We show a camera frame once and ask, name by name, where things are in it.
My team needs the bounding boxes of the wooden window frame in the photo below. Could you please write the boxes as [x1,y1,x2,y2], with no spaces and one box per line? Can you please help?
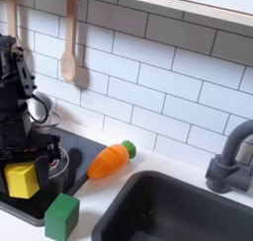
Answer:
[118,0,253,28]

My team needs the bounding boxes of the dark grey tap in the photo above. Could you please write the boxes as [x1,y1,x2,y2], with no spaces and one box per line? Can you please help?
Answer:
[205,119,253,196]

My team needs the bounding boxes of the steel pot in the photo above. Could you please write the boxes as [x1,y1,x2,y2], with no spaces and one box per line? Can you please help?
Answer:
[27,90,63,128]

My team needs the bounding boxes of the red stove burner ring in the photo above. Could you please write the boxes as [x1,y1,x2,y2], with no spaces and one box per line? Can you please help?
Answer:
[48,146,70,180]

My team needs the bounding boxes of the black stove top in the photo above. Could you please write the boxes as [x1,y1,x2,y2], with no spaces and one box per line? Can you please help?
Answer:
[0,125,108,228]

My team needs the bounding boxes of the green cube block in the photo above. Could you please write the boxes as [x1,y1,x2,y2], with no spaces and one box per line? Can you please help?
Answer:
[43,193,81,241]

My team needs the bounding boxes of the dark grey sink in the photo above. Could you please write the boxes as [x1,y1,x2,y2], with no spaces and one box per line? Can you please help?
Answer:
[91,170,253,241]

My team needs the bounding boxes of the wooden spoon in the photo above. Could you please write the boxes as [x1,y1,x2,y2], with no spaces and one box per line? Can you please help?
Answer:
[59,0,81,84]

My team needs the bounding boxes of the orange toy carrot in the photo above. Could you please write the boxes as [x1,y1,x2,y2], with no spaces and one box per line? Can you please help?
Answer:
[86,139,137,181]

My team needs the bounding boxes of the slotted wooden spatula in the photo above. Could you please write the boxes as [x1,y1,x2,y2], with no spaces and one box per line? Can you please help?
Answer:
[5,0,18,40]

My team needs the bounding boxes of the yellow block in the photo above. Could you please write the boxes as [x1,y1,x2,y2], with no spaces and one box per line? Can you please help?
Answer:
[3,160,42,201]

